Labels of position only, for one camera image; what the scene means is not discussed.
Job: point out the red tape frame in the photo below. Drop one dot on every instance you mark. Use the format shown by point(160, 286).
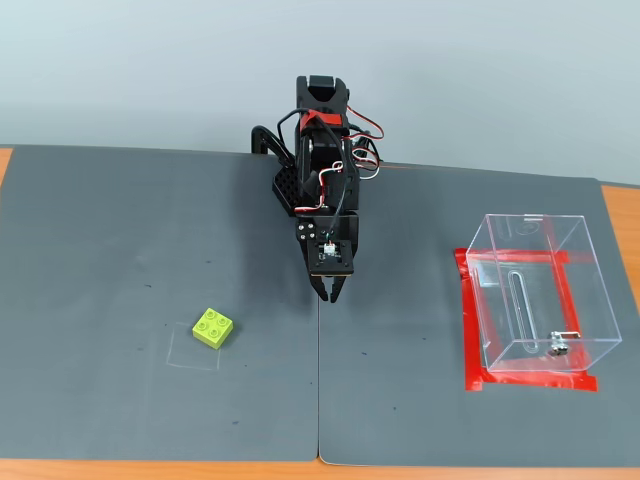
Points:
point(472, 350)

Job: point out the gray mat with chalk square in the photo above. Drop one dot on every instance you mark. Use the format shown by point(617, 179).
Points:
point(100, 250)

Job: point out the green lego block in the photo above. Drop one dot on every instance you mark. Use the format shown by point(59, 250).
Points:
point(212, 327)

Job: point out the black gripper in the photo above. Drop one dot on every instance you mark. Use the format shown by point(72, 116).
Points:
point(306, 231)

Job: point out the small metal latch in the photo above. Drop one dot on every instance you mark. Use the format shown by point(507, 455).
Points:
point(557, 345)

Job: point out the black table clamp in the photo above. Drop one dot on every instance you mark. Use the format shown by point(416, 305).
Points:
point(257, 137)

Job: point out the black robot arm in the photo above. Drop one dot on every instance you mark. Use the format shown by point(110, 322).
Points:
point(350, 200)

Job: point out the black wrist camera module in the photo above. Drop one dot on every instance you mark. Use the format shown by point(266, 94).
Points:
point(345, 262)

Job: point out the transparent acrylic box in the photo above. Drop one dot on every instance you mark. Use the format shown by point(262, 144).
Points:
point(590, 300)

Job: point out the red tape strip on arm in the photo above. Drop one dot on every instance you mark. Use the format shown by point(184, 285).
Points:
point(330, 119)

